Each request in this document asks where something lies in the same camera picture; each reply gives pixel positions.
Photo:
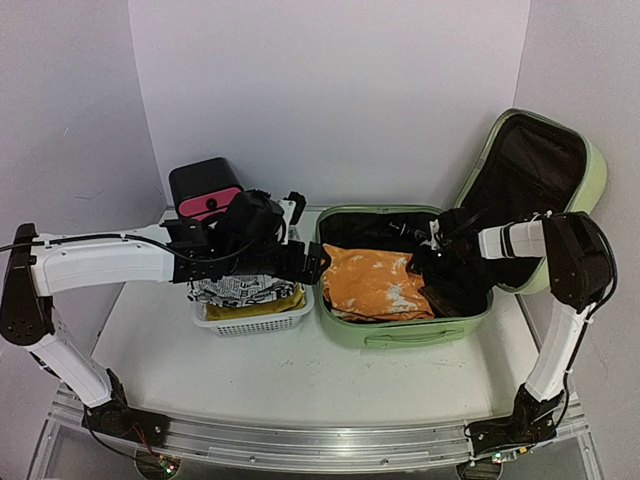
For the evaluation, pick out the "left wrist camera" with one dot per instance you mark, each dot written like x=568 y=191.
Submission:
x=254 y=220

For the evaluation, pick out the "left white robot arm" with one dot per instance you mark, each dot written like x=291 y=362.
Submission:
x=176 y=251

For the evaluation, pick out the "black pink drawer organizer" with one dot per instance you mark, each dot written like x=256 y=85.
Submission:
x=202 y=189

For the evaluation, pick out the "black brush in suitcase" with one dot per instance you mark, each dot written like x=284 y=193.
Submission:
x=406 y=230

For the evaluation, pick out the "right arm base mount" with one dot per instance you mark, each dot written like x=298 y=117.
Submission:
x=530 y=422

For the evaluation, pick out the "yellow towel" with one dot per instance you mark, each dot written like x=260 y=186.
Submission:
x=260 y=307

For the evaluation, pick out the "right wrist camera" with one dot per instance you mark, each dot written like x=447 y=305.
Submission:
x=447 y=227

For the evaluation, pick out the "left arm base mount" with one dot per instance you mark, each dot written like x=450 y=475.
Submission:
x=131 y=424

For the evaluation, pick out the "orange snack bag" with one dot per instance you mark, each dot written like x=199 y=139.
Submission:
x=366 y=285

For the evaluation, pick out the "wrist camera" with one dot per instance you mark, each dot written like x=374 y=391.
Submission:
x=254 y=220
x=447 y=227

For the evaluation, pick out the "newspaper print garment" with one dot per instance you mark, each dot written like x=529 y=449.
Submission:
x=242 y=291

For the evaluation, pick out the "aluminium front rail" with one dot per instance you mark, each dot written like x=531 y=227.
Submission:
x=314 y=449

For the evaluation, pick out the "white perforated plastic basket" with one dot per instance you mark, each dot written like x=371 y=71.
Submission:
x=258 y=324

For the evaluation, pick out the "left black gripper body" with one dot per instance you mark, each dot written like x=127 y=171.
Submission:
x=256 y=262

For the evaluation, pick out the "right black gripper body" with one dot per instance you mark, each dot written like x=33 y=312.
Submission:
x=431 y=279

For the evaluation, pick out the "green hard-shell suitcase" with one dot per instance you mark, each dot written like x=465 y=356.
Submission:
x=529 y=164

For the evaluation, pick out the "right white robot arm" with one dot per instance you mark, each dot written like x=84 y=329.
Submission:
x=582 y=276

